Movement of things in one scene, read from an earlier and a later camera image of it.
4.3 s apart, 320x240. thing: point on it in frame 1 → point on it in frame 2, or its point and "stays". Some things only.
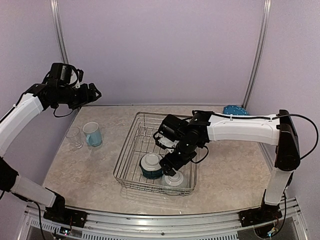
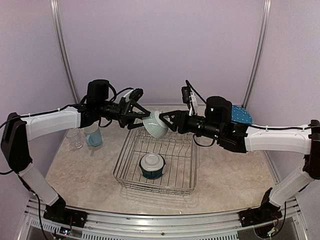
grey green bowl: x=174 y=180 → x=154 y=125
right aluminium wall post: x=267 y=8 stays
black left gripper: x=92 y=88 → x=125 y=113
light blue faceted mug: x=93 y=136 stays
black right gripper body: x=186 y=153 → x=209 y=129
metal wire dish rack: x=139 y=142 stays
